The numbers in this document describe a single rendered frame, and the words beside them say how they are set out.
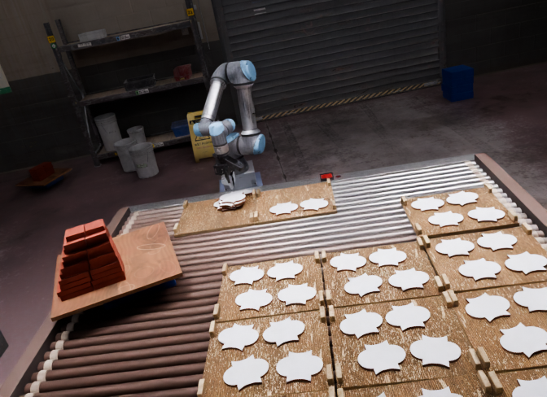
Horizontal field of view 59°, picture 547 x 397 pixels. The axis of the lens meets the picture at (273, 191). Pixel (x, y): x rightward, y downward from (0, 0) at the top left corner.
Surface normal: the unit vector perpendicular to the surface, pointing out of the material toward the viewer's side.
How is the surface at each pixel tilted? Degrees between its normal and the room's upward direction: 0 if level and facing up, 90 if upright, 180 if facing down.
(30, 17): 90
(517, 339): 0
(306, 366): 0
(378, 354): 0
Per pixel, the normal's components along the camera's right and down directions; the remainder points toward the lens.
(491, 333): -0.18, -0.89
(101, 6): 0.11, 0.41
